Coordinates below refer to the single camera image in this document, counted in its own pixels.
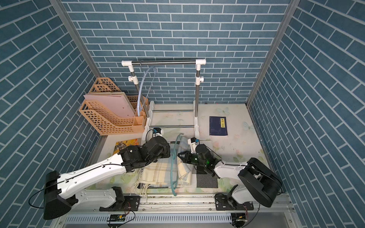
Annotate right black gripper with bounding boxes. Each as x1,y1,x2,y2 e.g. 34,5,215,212
178,150,207,168

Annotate plaid cream blue scarf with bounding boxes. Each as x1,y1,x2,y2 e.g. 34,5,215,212
132,136,194,195

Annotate light blue plastic hanger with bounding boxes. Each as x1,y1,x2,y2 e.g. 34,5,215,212
137,66,158,116

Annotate teal plastic hanger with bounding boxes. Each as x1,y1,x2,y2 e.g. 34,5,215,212
170,134,183,196

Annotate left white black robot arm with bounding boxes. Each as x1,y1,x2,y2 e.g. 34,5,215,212
43,136,171,220

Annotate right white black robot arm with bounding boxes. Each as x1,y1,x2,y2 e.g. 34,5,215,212
177,143,282,211

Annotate white steel clothes rack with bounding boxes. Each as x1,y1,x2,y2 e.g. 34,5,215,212
121,59,206,139

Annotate black grey checkered mat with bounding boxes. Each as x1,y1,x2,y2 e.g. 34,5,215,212
150,165,218,188

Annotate yellow illustrated book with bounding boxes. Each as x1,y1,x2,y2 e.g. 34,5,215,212
113,138,141,154

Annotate dark blue book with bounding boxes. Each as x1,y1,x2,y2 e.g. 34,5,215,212
209,116,228,136

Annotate floral tablecloth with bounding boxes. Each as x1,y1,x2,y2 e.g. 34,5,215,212
90,103,271,195

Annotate orange plastic file organizer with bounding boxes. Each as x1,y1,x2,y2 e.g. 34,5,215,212
79,78,146,135

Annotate green circuit board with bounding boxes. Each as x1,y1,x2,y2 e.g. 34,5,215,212
107,214,126,223

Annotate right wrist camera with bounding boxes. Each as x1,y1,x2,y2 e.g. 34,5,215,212
187,137,199,154

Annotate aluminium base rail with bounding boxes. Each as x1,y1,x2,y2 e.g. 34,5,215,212
51,193,301,228

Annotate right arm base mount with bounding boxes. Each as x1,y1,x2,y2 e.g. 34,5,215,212
214,184,254,211

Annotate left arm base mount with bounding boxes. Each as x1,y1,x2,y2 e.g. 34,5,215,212
99,186,141,212

